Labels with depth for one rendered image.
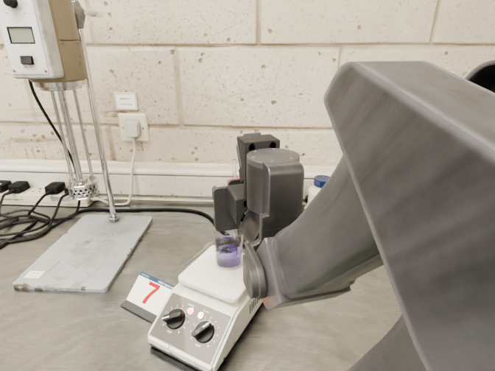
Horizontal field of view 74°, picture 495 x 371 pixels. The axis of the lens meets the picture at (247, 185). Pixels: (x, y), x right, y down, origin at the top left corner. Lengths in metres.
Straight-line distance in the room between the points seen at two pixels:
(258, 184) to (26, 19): 0.50
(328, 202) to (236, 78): 0.80
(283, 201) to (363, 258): 0.15
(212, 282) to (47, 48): 0.49
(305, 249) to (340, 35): 0.79
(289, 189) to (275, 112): 0.67
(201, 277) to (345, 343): 0.27
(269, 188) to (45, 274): 0.62
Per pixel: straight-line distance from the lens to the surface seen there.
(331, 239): 0.20
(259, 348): 0.61
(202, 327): 0.55
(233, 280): 0.59
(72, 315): 0.73
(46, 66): 0.70
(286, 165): 0.32
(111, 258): 0.83
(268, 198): 0.32
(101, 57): 1.07
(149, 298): 0.68
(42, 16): 0.70
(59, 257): 0.88
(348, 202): 0.17
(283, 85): 0.97
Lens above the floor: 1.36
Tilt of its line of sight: 24 degrees down
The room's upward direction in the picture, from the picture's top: straight up
